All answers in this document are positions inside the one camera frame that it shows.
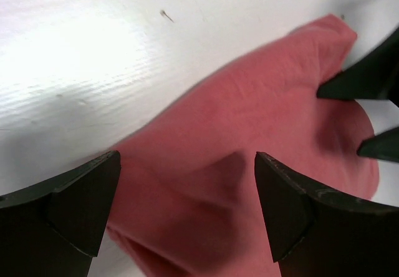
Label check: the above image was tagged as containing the salmon red t-shirt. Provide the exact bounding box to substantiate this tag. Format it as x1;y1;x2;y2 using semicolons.
107;15;379;276

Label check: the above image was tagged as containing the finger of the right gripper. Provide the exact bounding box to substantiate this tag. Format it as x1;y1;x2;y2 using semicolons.
357;127;399;162
317;30;398;105

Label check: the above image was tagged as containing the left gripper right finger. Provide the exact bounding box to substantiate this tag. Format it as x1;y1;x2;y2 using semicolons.
254;152;398;276

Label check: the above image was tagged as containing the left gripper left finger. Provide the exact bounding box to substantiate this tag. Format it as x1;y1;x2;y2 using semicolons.
1;151;121;276

